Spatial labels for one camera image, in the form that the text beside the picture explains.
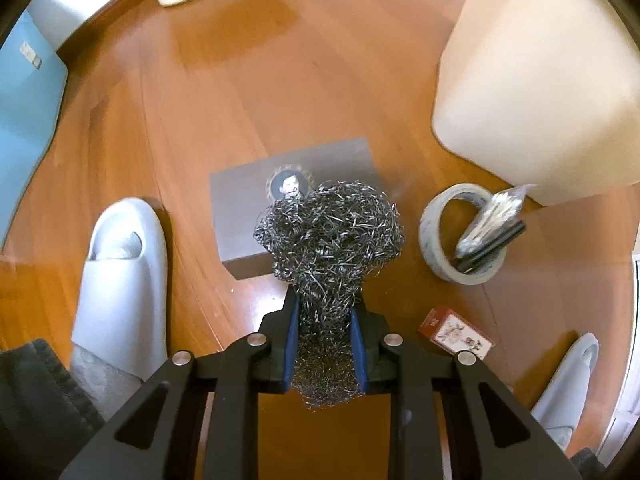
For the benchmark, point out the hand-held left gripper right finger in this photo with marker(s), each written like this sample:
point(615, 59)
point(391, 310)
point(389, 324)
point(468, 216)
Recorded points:
point(360, 355)

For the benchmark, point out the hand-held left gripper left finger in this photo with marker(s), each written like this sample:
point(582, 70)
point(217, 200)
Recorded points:
point(291, 345)

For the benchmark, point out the steel wool scrubber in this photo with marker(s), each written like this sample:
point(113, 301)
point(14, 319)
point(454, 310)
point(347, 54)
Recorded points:
point(325, 240)

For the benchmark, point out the beige plastic waste bin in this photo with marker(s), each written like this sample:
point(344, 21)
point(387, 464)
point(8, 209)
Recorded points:
point(540, 85)

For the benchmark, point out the small red white box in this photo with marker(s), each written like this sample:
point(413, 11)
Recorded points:
point(455, 334)

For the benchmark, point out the white tape roll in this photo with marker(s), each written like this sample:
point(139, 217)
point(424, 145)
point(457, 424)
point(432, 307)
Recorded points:
point(432, 242)

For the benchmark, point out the brown cardboard box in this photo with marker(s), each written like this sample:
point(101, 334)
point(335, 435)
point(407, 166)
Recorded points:
point(240, 210)

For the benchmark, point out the black bar-shaped item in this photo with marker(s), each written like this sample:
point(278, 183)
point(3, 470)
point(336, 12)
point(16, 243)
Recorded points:
point(500, 245)

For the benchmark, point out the person's left slipper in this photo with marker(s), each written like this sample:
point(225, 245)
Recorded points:
point(120, 285)

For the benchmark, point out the person's slipper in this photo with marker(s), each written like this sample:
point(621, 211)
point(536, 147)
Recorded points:
point(120, 285)
point(570, 390)

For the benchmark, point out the clear bag of cotton swabs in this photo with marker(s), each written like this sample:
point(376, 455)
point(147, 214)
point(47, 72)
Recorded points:
point(495, 215)

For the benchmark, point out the person's right slipper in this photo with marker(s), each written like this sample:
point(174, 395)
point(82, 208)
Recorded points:
point(570, 390)

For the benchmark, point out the person's left leg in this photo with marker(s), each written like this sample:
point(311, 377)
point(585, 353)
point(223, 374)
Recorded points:
point(35, 410)

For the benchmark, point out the teal storage box white lid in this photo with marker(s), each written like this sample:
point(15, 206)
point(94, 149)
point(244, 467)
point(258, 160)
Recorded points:
point(25, 110)

